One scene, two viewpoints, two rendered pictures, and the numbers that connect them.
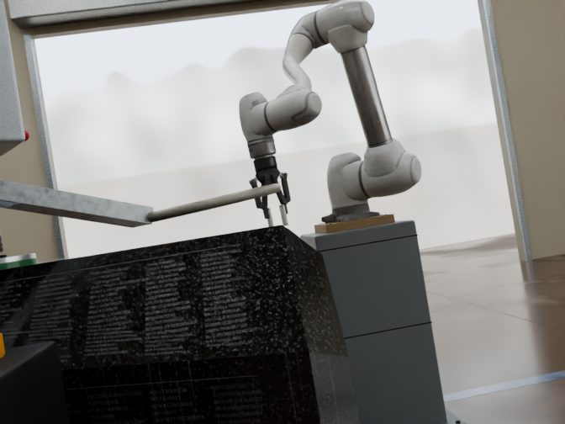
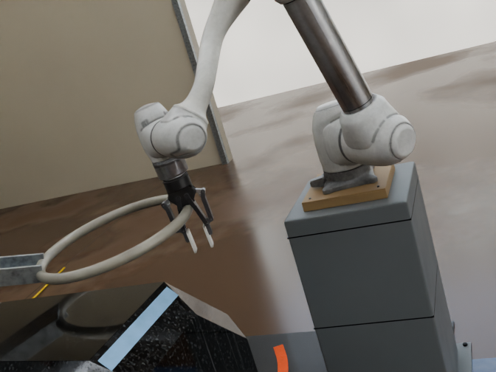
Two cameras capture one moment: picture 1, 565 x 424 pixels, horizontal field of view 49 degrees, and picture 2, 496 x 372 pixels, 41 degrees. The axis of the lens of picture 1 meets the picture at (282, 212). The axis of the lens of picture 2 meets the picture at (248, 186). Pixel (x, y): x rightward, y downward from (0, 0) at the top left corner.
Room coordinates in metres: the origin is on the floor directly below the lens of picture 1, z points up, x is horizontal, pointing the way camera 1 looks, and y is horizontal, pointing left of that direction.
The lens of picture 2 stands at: (0.52, -1.01, 1.50)
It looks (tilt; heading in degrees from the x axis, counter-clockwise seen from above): 15 degrees down; 29
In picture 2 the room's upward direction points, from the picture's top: 17 degrees counter-clockwise
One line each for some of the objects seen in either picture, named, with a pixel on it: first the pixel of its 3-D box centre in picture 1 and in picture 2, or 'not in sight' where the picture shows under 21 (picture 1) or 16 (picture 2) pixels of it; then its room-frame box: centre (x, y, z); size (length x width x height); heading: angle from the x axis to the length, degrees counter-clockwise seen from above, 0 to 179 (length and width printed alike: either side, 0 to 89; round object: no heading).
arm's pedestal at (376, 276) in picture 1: (368, 323); (378, 293); (2.54, -0.28, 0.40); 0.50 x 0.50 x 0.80; 7
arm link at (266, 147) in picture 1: (261, 149); (170, 166); (2.02, 0.03, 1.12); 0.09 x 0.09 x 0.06
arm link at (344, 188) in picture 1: (347, 179); (339, 133); (2.54, -0.29, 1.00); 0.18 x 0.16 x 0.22; 55
